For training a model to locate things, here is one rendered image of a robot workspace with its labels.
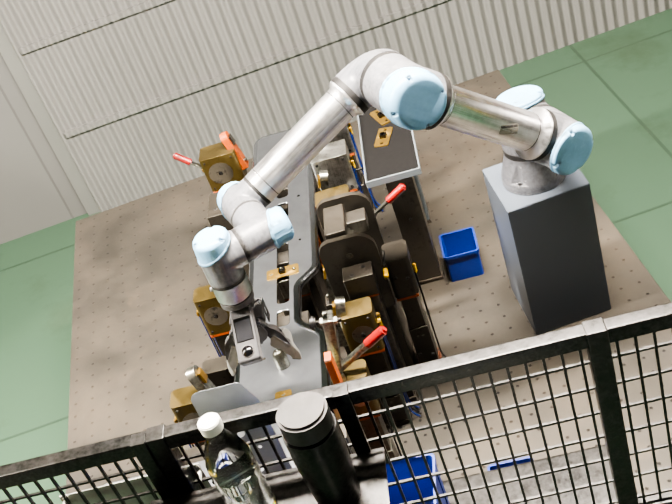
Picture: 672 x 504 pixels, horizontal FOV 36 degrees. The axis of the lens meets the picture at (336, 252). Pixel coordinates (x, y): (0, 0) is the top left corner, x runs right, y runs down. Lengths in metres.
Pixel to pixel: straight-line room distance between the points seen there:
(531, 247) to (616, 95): 2.40
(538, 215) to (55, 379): 2.49
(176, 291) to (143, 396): 0.44
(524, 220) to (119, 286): 1.47
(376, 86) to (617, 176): 2.41
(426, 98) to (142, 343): 1.43
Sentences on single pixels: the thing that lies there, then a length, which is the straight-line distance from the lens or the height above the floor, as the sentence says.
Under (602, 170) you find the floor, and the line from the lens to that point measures 4.37.
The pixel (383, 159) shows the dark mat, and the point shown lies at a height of 1.16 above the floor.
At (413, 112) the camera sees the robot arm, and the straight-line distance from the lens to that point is 2.00.
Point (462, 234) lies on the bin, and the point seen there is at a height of 0.78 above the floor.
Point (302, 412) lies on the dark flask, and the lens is 1.35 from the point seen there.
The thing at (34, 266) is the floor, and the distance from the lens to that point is 5.12.
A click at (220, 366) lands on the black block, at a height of 0.99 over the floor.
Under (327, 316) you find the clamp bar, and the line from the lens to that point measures 2.10.
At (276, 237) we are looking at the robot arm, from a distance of 2.01.
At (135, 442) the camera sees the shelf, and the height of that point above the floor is 1.55.
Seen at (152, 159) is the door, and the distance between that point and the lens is 5.10.
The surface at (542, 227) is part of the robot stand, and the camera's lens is 2.47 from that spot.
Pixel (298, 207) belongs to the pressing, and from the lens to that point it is 2.83.
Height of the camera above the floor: 2.54
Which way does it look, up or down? 36 degrees down
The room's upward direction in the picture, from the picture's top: 20 degrees counter-clockwise
